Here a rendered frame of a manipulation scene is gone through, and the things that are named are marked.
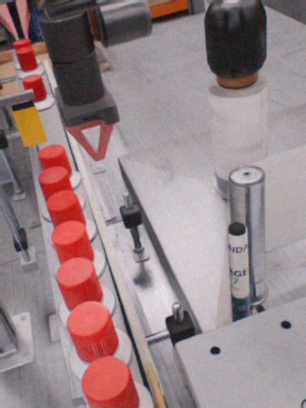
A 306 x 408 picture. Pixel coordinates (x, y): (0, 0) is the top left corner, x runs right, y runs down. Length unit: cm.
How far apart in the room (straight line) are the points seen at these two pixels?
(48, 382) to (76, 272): 28
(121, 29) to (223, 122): 20
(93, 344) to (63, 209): 16
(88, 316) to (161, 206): 43
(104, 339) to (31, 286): 43
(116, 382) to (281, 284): 36
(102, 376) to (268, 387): 12
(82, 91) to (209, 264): 29
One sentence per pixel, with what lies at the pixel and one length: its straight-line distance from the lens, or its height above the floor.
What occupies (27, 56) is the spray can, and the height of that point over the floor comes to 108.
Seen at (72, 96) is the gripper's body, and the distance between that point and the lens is 59.
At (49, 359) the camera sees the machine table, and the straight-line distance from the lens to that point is 67.
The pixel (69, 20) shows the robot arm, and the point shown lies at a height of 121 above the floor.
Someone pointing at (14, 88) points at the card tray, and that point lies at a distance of 149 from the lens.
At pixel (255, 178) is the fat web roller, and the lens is 49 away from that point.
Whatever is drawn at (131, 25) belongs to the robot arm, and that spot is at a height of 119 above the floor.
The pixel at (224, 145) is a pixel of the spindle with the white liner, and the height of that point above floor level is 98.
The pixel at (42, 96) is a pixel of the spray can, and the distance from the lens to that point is 79.
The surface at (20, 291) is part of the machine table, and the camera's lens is 77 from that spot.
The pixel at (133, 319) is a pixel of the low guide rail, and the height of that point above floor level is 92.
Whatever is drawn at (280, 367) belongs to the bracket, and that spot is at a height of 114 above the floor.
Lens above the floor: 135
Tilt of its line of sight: 37 degrees down
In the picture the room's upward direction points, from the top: 10 degrees counter-clockwise
